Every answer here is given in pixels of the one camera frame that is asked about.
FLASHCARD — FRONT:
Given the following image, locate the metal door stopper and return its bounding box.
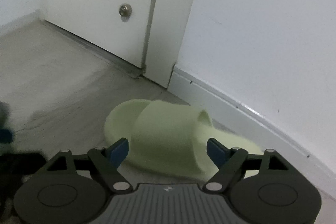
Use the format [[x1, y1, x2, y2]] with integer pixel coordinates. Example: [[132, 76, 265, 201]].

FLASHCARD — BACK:
[[118, 3, 132, 22]]

